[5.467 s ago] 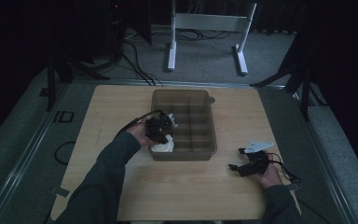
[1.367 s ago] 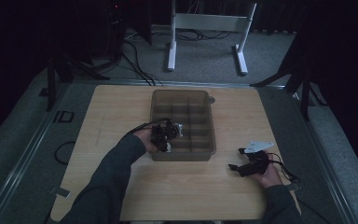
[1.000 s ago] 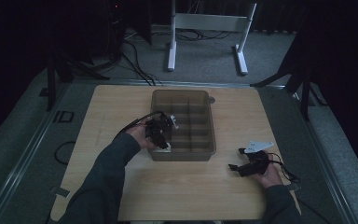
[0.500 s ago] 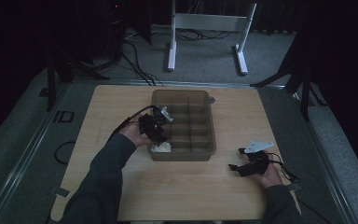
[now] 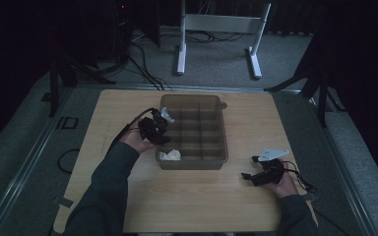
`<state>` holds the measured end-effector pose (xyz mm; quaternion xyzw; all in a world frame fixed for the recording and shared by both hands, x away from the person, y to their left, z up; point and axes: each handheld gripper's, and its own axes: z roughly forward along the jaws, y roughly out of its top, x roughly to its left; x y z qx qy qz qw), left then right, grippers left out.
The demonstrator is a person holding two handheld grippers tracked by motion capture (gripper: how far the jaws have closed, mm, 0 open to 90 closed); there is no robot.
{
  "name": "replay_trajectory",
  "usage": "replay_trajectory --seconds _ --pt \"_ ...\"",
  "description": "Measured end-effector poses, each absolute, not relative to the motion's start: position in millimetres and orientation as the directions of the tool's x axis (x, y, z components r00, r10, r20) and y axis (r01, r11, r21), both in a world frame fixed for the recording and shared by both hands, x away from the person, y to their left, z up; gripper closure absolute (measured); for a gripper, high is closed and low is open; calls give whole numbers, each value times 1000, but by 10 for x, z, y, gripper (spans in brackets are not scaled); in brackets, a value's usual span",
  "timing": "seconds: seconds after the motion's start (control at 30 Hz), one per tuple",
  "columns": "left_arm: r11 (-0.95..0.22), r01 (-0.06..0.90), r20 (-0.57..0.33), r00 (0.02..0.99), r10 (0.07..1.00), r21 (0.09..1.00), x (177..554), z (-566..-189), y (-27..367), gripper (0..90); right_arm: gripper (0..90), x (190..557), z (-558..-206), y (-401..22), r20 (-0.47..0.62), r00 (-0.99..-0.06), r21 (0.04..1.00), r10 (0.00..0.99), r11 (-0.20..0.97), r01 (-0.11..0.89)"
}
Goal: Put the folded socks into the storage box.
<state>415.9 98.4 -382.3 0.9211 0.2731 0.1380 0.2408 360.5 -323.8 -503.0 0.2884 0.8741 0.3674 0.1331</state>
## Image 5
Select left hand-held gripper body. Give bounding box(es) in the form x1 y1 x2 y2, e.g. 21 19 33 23
138 115 172 147

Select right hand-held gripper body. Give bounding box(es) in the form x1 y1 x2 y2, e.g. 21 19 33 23
250 147 291 188

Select white cloth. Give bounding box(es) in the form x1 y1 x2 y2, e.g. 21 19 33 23
158 148 182 161
159 106 175 125

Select grey compartment storage box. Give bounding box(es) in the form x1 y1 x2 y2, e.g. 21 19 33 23
155 93 229 171

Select person's left hand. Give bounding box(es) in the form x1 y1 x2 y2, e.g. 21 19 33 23
119 118 158 155

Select person's right hand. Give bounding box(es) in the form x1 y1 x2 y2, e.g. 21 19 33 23
265 169 300 200

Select black floor tape mark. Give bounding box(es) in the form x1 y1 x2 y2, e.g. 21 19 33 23
55 116 80 131

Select black tripod stand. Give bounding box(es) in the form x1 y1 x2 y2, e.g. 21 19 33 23
46 52 117 118
263 6 347 128

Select left hand-held gripper cable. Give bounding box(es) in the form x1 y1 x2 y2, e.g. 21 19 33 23
105 107 158 157

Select hand-held gripper cable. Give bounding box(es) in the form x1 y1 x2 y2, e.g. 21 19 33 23
281 159 353 236
105 107 158 157

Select right hand-held gripper cable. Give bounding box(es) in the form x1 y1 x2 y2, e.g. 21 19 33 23
281 159 353 236

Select black floor cables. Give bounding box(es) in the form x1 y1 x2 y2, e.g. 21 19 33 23
109 29 248 91

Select black looped floor cable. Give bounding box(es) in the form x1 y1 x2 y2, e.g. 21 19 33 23
56 147 81 175

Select white metal stand frame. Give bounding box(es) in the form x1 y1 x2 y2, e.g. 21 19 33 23
175 0 273 81

